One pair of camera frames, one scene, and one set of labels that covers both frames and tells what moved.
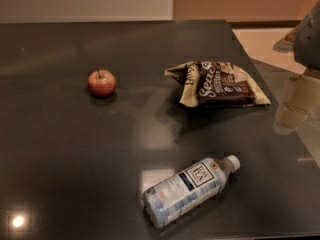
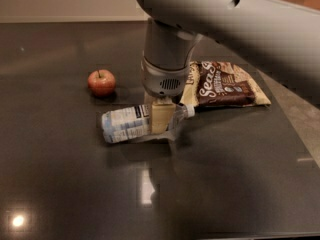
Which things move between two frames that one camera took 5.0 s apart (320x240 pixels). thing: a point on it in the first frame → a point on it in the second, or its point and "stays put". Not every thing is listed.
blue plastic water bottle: x=164 y=202 → x=134 y=123
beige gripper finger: x=302 y=98 → x=165 y=70
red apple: x=101 y=83 stays put
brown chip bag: x=215 y=84 stays put
